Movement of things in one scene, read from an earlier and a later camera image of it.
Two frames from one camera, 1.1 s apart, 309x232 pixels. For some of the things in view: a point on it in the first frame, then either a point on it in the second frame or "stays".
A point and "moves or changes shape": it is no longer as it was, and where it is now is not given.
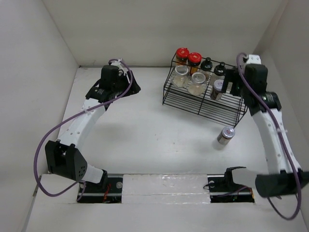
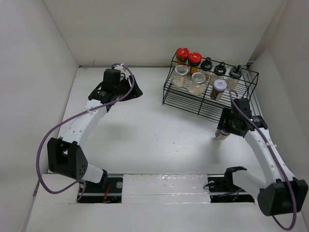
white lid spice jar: [225, 136] moves or changes shape
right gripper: [234, 76] -> [227, 113]
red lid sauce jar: [182, 55] stays
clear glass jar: [181, 76] stays
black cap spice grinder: [206, 65] stays
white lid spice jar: [216, 94] stays
